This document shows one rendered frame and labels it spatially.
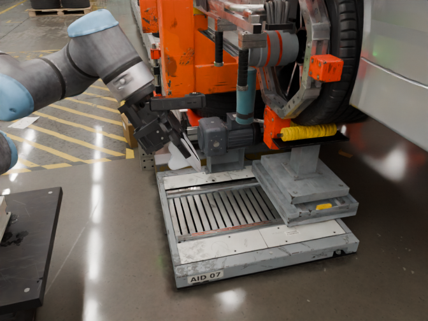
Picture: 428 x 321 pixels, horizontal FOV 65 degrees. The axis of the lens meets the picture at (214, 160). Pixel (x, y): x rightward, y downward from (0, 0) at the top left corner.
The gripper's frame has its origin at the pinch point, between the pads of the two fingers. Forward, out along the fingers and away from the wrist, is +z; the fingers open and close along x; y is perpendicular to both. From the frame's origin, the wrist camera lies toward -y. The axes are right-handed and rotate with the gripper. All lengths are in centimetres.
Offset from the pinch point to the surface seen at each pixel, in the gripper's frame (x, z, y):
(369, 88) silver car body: -34, 16, -49
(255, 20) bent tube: -52, -19, -31
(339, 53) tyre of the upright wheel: -48, 5, -50
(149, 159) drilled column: -132, 18, 56
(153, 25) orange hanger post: -298, -66, 29
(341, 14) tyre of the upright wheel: -49, -5, -55
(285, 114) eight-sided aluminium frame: -69, 20, -26
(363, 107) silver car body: -35, 21, -46
